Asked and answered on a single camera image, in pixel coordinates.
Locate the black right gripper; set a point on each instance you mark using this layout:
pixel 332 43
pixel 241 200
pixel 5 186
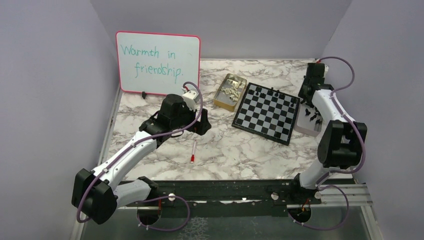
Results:
pixel 300 92

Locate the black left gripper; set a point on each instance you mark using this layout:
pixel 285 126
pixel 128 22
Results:
pixel 201 127

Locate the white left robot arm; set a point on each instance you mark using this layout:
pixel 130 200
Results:
pixel 97 193

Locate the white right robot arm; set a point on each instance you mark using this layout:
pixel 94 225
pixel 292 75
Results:
pixel 341 148

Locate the pile of black chess pieces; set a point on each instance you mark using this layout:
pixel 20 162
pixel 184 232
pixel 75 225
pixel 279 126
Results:
pixel 314 115

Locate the pile of white chess pieces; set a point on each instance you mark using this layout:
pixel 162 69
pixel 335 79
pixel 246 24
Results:
pixel 231 88

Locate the white and red marker pen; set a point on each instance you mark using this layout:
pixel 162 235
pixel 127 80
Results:
pixel 193 152

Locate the pink tin tray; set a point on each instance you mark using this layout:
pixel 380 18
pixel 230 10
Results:
pixel 303 125

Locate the gold tin tray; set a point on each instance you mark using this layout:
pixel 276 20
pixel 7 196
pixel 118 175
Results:
pixel 222 101

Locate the black and silver chessboard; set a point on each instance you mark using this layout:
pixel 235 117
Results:
pixel 270 117

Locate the pink framed whiteboard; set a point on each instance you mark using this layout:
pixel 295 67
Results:
pixel 157 63

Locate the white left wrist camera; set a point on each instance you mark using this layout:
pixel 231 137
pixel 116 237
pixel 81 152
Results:
pixel 191 98

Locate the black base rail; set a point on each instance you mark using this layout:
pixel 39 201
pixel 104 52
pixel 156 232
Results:
pixel 223 198

